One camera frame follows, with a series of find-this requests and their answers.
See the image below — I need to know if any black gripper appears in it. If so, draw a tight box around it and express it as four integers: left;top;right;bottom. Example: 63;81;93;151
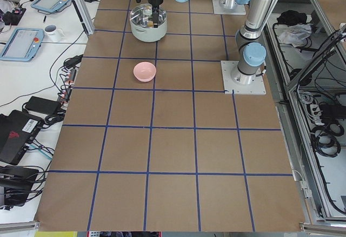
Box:
148;0;163;28

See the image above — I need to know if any pale green cooking pot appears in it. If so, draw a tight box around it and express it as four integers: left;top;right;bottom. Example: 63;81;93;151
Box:
130;3;167;42

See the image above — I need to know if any pink bowl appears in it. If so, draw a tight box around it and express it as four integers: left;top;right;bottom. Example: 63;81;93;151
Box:
133;62;156;82

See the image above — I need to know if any blue teach pendant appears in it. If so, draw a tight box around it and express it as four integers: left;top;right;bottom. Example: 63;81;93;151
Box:
31;0;71;13
1;28;44;62

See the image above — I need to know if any white mug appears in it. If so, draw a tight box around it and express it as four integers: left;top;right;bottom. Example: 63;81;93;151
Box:
44;25;65;43

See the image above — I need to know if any brown paper table mat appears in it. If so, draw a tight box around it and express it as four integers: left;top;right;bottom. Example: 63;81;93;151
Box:
36;0;304;232

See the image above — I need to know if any black power adapter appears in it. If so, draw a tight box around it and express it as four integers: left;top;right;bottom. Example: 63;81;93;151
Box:
25;96;62;115

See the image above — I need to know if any black laptop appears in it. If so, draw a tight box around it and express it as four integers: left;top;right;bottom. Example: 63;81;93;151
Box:
1;110;44;165

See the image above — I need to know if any aluminium frame post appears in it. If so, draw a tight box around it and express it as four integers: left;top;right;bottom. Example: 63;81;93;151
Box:
71;0;95;37

